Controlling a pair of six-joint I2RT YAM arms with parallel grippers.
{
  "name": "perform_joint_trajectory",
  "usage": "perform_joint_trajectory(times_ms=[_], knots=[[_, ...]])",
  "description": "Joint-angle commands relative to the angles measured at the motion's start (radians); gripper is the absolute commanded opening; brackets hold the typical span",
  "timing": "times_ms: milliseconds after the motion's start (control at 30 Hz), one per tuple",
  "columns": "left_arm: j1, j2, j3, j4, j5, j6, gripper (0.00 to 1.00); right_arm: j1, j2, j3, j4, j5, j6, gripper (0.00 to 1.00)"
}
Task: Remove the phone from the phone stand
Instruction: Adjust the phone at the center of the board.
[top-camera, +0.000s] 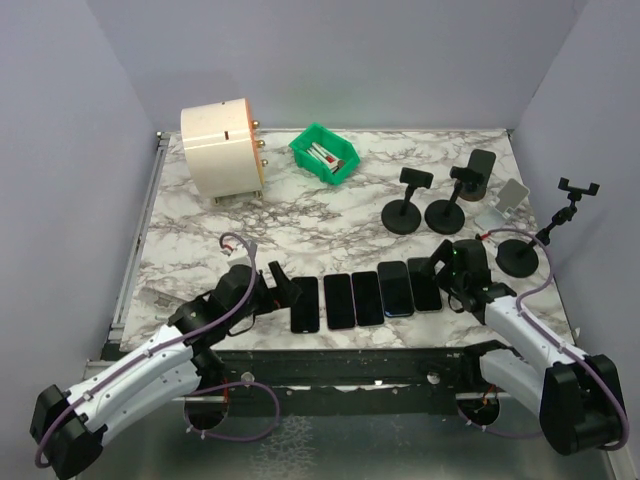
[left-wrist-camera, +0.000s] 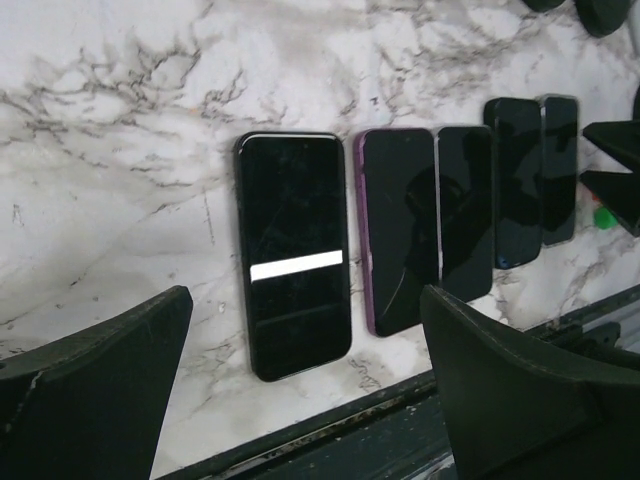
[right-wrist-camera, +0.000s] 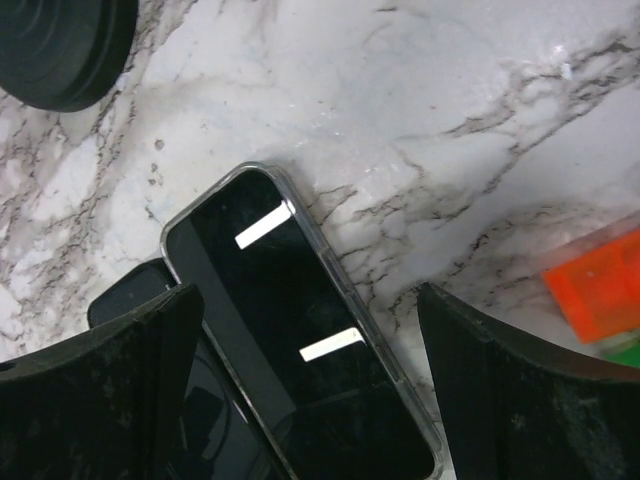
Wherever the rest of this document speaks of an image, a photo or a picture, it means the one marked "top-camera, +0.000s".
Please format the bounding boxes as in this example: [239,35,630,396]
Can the white markers in bin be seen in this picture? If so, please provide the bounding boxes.
[306,142,345,174]

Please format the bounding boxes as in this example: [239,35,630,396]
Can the cream cylindrical drum device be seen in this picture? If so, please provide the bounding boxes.
[180,98,265,201]

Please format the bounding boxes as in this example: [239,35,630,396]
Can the black tripod phone stand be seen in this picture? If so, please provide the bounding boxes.
[496,177,600,278]

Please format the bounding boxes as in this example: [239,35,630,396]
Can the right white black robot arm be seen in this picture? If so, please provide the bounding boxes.
[418,239,630,455]

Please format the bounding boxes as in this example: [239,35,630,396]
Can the black round base phone stand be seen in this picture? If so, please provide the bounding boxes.
[424,167,488,235]

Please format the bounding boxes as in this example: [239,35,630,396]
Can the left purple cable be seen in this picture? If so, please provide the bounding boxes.
[34,232,281,469]

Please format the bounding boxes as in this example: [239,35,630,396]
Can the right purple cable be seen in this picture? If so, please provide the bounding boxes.
[457,227,629,449]

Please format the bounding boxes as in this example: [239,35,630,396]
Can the black front mounting rail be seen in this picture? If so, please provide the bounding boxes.
[184,342,495,417]

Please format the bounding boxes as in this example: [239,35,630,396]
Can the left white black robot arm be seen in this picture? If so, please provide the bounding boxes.
[29,262,301,479]

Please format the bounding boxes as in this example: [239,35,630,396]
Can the black phone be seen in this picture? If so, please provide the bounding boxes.
[377,261,414,318]

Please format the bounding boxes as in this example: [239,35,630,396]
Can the green plastic bin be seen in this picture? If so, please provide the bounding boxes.
[289,123,360,186]

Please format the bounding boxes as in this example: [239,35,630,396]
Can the purple phone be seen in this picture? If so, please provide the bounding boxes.
[323,273,356,330]

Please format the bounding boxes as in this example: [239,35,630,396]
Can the purple cable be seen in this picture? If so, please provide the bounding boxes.
[457,227,629,449]
[34,232,281,469]

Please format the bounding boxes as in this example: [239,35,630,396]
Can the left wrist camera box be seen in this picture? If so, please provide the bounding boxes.
[227,242,257,267]

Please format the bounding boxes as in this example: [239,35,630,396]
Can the silver phone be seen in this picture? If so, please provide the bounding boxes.
[351,271,384,327]

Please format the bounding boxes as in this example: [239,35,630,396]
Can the dark phone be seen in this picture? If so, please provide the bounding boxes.
[407,257,443,312]

